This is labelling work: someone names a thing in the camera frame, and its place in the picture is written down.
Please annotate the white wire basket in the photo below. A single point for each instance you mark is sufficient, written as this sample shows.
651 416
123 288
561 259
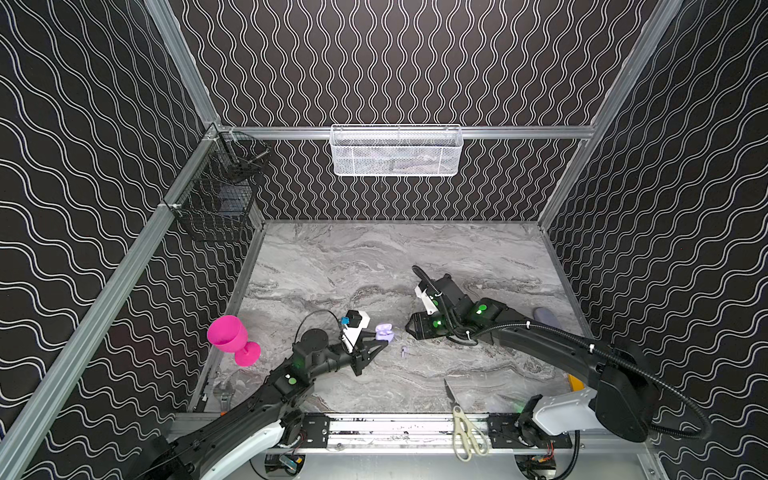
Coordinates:
429 155

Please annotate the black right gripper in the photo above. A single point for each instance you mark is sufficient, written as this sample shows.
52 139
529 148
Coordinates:
424 324

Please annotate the grey purple glasses case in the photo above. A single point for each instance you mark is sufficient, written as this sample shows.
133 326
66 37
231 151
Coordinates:
547 317

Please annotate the black wire basket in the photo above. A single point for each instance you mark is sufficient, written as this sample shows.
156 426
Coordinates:
215 207

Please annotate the aluminium corner frame post left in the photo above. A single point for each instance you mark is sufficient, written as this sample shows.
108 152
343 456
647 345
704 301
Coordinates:
179 52

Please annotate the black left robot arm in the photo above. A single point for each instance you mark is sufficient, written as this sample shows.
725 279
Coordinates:
217 449

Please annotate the aluminium left side bar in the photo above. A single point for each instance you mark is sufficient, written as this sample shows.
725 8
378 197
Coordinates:
31 426

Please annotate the beige handled scissors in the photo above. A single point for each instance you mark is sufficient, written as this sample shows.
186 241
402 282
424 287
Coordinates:
468 440

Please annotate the aluminium corner frame post right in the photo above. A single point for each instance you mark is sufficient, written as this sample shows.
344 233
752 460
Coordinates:
645 45

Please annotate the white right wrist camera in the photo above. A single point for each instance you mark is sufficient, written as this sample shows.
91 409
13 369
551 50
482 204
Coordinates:
427 300

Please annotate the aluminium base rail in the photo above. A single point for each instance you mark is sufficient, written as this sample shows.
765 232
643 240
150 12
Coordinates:
411 433

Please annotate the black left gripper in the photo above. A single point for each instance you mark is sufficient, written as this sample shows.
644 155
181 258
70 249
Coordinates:
364 350

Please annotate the purple earbud charging case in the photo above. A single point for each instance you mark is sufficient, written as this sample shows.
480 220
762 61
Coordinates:
384 332

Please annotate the yellow object at table edge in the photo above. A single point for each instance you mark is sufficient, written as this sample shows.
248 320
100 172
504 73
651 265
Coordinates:
575 383

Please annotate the aluminium corner frame post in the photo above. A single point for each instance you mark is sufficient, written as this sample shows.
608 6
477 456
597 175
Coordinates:
645 45
179 52

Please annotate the aluminium back horizontal bar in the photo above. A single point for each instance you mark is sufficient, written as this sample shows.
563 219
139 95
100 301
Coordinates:
380 131

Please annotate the pink plastic goblet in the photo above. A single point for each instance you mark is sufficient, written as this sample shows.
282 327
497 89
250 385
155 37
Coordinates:
229 335

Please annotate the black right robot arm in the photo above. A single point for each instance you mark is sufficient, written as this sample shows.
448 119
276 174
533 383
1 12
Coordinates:
626 394

